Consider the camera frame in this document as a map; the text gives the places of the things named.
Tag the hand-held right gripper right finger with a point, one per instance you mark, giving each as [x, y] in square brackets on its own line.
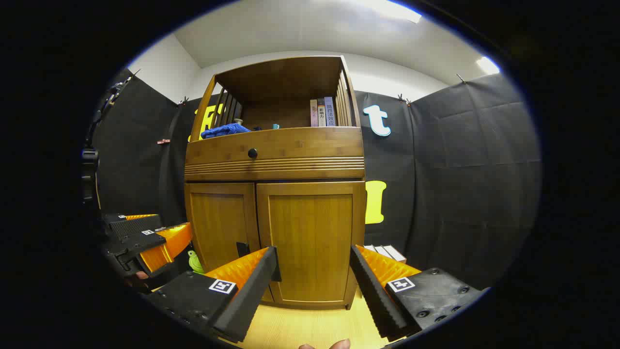
[375, 295]

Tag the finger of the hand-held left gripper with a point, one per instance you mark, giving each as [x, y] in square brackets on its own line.
[135, 225]
[135, 242]

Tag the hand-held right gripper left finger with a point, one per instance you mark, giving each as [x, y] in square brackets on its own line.
[252, 300]

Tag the wooden cabinet door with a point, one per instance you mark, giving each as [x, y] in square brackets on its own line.
[312, 232]
[218, 223]

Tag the wooden double-door shoe cabinet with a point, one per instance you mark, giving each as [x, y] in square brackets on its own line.
[281, 77]

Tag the wooden cabinet drawer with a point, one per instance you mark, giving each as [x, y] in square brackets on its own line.
[310, 145]

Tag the green toy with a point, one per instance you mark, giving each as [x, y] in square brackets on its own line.
[195, 262]

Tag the black clip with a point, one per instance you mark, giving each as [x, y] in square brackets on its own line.
[135, 72]
[461, 77]
[403, 99]
[183, 102]

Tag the blue cloth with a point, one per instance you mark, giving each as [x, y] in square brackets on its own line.
[225, 131]

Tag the black round drawer knob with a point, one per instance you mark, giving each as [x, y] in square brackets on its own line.
[252, 153]

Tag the black backdrop cloth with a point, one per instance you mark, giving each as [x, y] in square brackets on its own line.
[460, 169]

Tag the dark brown book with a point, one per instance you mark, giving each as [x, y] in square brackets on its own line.
[321, 112]

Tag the pink book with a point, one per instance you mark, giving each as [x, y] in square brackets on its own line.
[314, 113]

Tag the small ceiling light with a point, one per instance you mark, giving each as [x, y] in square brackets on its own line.
[487, 65]

